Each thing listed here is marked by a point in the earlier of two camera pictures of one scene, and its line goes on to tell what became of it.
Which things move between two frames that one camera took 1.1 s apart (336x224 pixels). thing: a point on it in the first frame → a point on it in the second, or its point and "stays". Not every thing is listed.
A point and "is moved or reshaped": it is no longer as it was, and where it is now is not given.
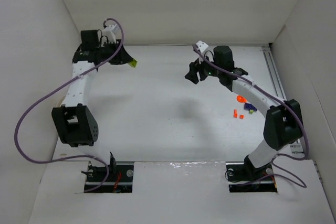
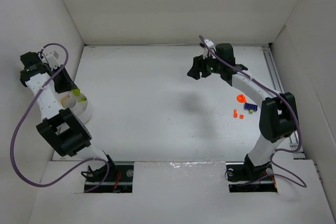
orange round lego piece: x=241 y=99 stays
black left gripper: x=118 y=51 → x=64 y=77
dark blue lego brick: x=249 y=106 stays
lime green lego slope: x=133 y=63 is moved or reshaped
